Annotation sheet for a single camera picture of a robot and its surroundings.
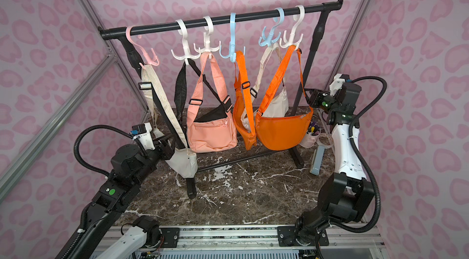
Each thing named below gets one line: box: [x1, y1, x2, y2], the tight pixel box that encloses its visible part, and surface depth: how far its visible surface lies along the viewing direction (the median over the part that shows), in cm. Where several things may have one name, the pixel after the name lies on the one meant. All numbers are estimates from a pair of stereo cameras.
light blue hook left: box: [219, 12, 246, 63], surface depth 54 cm
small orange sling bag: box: [232, 51, 258, 151], surface depth 73 cm
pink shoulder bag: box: [186, 51, 238, 154], surface depth 77 cm
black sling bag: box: [174, 58, 234, 128], surface depth 63 cm
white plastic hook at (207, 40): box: [192, 15, 222, 53], surface depth 57 cm
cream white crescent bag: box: [241, 42, 289, 131], surface depth 78 cm
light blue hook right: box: [258, 7, 286, 47], surface depth 60 cm
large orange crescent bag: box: [255, 45, 314, 151], surface depth 90 cm
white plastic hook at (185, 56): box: [170, 18, 201, 66], surface depth 54 cm
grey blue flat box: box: [309, 144, 326, 176], surface depth 92 cm
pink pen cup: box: [299, 130, 322, 148], surface depth 95 cm
